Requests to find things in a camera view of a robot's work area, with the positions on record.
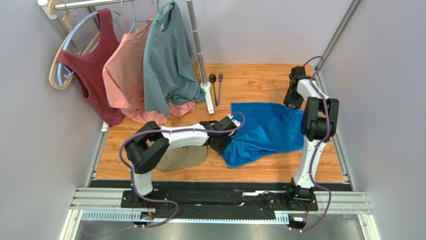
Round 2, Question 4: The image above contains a blue cloth napkin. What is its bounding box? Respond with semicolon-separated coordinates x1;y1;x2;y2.
222;102;304;168

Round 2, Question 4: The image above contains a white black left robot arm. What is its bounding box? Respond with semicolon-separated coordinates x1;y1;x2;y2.
119;114;245;196

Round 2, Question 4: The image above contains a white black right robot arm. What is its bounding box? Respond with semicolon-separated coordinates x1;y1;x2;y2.
283;66;340;202

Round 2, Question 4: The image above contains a beige baseball cap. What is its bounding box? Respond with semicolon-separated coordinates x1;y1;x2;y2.
155;146;207;172

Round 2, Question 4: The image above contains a white clothes rack foot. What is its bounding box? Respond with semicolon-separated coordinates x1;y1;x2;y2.
200;82;215;115

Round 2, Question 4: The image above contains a black spoon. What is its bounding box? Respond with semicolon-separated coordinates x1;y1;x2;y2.
208;73;218;107

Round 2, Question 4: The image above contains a teal t-shirt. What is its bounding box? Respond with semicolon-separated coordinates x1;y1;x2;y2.
143;0;206;117

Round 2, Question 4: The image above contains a pink t-shirt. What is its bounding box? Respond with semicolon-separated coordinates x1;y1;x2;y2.
102;20;198;124

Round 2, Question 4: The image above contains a teal clothes hanger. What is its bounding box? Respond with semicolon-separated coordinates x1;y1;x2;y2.
152;0;176;24

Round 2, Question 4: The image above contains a maroon tank top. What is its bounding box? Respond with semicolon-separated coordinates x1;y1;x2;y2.
57;8;124;127

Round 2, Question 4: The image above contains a light blue clothes hanger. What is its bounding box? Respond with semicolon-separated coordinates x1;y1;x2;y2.
49;11;101;90

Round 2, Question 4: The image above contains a wooden clothes hanger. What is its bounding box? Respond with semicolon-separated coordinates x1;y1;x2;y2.
38;0;100;90

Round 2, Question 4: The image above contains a metal clothes rack pole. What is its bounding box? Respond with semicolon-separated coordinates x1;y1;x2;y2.
37;0;211;88

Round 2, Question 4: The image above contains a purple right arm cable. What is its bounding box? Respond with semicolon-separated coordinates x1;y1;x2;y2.
288;55;333;233

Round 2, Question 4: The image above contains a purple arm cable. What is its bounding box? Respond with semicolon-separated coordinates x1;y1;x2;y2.
288;55;333;233
118;111;247;229

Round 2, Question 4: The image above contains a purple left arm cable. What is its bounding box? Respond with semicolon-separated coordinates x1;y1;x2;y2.
118;111;247;229

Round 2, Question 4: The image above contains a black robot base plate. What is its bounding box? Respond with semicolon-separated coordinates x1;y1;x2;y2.
120;190;319;212

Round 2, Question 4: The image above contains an aluminium frame rail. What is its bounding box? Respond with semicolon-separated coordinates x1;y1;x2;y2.
60;187;380;240

